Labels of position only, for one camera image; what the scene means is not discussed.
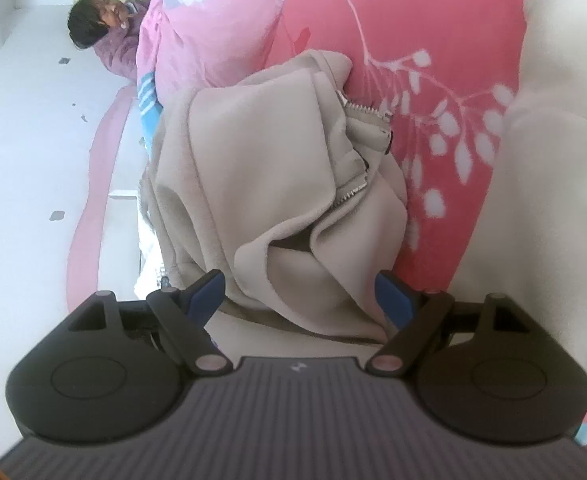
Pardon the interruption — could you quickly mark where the beige zip hoodie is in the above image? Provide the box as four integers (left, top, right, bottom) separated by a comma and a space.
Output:
142, 50, 407, 344

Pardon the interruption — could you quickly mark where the pink white headboard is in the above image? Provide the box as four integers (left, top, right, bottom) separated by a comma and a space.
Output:
66, 86, 147, 310

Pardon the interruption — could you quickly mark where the blue pillow with stripes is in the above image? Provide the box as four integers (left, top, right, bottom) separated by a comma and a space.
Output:
137, 72, 164, 156

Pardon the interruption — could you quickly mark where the pink grey floral duvet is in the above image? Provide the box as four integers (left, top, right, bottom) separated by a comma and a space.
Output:
136, 0, 285, 105

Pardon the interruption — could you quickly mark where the woman in purple jacket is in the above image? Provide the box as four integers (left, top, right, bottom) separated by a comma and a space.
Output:
67, 0, 150, 81

